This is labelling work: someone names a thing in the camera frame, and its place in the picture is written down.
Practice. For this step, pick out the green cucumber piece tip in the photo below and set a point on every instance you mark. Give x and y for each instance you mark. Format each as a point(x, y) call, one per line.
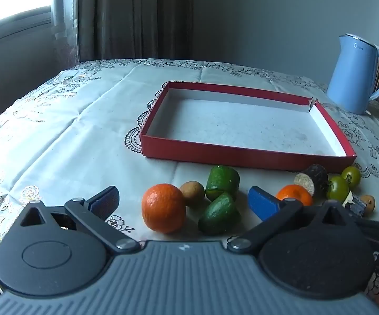
point(220, 216)

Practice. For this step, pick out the red shallow cardboard box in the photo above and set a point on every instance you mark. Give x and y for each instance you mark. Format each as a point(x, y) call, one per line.
point(245, 127)

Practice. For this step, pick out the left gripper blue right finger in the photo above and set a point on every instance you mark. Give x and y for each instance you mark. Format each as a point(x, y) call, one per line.
point(263, 204)

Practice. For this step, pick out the dark brown curtain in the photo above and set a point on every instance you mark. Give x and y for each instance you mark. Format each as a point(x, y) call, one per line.
point(111, 29)

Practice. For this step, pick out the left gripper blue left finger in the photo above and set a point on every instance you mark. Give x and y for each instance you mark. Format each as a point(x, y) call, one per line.
point(104, 203)

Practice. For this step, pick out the window frame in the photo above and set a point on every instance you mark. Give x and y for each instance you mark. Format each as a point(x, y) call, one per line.
point(25, 21)

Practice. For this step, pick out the sheer white curtain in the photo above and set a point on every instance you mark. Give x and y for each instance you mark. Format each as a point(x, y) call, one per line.
point(65, 32)

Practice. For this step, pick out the orange tangerine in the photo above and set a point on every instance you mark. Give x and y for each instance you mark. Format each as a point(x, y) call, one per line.
point(297, 192)
point(163, 208)

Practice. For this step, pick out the dark sugarcane piece large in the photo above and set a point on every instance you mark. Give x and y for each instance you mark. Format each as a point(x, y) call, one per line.
point(314, 179)

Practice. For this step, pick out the light blue electric kettle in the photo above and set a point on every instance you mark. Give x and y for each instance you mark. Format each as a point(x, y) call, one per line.
point(352, 83)

